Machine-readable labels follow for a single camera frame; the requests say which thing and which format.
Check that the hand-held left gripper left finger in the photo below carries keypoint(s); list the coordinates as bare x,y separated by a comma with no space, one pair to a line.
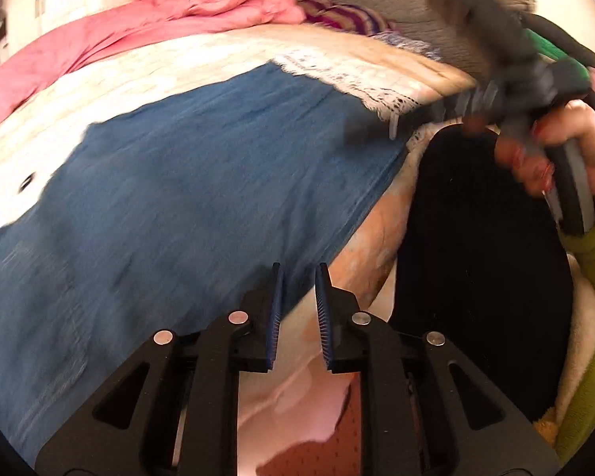
276,307

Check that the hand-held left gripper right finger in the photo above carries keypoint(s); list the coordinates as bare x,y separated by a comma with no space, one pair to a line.
322,307

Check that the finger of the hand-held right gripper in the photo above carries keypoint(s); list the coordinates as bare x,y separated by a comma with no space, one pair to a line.
441,114

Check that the blue denim pants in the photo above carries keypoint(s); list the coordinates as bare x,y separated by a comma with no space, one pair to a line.
178,183

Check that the person's black pants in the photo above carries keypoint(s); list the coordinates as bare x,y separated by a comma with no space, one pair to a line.
481,267

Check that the person's right hand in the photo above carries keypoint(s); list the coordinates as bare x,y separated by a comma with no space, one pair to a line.
582,126

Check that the beige bed sheet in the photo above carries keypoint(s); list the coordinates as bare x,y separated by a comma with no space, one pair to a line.
426,67

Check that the purple striped pillow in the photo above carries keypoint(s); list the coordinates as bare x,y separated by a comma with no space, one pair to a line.
347,16

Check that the peach printed fleece blanket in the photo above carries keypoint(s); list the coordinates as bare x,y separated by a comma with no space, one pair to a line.
129,84

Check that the small black object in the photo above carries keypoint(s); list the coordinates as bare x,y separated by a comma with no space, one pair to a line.
27,181

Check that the person's green jacket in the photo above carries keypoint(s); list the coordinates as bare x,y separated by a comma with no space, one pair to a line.
592,386

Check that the pink duvet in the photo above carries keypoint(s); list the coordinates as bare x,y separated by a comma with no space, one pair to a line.
79,44

